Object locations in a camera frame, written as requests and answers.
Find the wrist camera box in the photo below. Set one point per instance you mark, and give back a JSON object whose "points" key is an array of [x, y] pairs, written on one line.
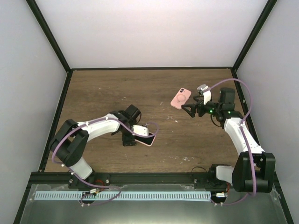
{"points": [[140, 130], [205, 92]]}

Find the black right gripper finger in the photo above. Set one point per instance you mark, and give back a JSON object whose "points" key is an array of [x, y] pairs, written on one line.
{"points": [[198, 99], [191, 109]]}

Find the plain pink phone case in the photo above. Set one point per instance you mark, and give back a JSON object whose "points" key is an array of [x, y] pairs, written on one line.
{"points": [[148, 142]]}

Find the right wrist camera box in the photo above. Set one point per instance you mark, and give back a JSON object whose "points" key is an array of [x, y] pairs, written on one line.
{"points": [[205, 92]]}

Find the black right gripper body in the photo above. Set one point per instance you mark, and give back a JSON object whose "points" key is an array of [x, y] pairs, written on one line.
{"points": [[200, 107]]}

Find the pink ring-stand phone case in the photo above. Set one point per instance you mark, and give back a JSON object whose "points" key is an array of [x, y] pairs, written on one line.
{"points": [[180, 98]]}

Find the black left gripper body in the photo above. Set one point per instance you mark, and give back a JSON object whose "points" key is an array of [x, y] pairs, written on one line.
{"points": [[125, 138]]}

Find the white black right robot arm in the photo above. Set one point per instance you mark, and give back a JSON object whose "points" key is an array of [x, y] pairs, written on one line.
{"points": [[254, 169]]}

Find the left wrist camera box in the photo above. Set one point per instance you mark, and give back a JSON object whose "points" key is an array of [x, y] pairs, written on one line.
{"points": [[140, 130]]}

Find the light blue slotted strip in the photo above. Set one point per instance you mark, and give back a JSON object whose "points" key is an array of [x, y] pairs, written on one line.
{"points": [[125, 196]]}

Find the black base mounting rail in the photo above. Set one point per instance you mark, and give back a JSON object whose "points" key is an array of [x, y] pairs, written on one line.
{"points": [[199, 180]]}

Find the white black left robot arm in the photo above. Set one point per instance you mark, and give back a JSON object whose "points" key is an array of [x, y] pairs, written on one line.
{"points": [[71, 139]]}

